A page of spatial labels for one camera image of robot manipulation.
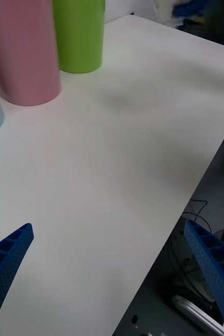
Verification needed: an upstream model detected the green plastic bin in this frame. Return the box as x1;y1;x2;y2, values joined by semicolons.
52;0;106;74

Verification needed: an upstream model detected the black cable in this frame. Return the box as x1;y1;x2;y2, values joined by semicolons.
182;198;212;237

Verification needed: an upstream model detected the pink plastic bin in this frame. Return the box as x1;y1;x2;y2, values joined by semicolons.
0;0;62;107

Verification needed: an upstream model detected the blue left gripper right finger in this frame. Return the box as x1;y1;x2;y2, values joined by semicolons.
184;219;224;336

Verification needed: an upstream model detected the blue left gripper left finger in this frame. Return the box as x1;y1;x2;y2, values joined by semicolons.
0;223;35;336

